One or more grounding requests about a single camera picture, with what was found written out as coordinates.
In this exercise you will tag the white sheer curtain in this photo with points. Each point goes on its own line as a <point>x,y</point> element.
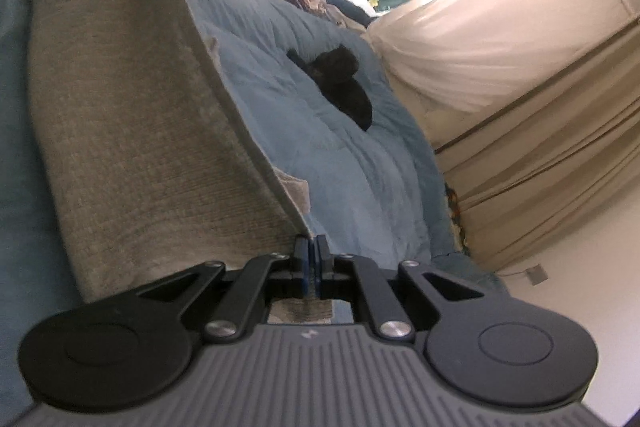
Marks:
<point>448,61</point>

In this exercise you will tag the wall power socket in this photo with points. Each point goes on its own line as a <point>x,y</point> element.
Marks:
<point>536,274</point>

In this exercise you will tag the blue bed blanket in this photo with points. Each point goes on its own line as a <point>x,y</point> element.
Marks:
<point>375,193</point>

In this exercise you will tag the beige curtain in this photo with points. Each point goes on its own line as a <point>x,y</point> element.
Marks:
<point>529,170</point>

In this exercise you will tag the grey knit short-sleeve shirt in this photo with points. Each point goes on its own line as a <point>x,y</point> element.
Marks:
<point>151,167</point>

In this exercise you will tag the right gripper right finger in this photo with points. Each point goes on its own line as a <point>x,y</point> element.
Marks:
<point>367,289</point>

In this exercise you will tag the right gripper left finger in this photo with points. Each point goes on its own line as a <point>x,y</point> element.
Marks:
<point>264,280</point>

